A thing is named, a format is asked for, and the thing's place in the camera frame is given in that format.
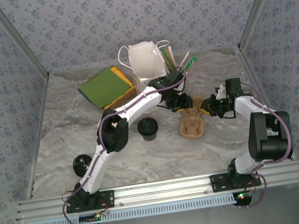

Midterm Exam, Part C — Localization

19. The brown pulp cup carrier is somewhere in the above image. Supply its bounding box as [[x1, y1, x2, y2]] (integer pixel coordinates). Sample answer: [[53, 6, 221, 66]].
[[175, 94, 212, 141]]

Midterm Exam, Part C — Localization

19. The white paper bag with handles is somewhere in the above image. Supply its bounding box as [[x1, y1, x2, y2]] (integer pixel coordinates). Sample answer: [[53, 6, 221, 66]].
[[116, 38, 178, 98]]

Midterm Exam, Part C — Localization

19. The green plastic stirrer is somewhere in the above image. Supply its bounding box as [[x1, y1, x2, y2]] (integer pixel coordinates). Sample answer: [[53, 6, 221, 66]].
[[182, 56, 199, 71]]

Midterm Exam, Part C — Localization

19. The green striped paper straw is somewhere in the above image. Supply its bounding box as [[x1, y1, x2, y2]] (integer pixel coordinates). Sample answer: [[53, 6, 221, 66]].
[[159, 47, 174, 72]]

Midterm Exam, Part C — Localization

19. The yellow paper napkin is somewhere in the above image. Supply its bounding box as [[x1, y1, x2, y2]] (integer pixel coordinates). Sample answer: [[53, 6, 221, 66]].
[[111, 63, 136, 91]]

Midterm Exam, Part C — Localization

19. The small circuit board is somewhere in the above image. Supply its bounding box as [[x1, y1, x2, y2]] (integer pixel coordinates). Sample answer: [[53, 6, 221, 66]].
[[232, 191, 254, 202], [78, 212, 102, 224]]

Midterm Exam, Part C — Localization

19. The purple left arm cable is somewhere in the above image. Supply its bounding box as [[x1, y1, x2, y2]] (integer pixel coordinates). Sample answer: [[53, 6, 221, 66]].
[[44, 65, 206, 224]]

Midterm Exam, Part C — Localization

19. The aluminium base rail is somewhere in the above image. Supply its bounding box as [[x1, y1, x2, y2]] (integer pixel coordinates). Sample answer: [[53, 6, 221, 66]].
[[14, 159, 299, 223]]

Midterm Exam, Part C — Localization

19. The white slotted cable duct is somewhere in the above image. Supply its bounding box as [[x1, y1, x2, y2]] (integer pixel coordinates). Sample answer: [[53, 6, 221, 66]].
[[28, 191, 241, 224]]

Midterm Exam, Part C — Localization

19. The aluminium frame post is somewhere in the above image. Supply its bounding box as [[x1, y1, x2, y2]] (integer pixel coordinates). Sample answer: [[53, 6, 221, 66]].
[[0, 0, 51, 85], [231, 0, 293, 51]]

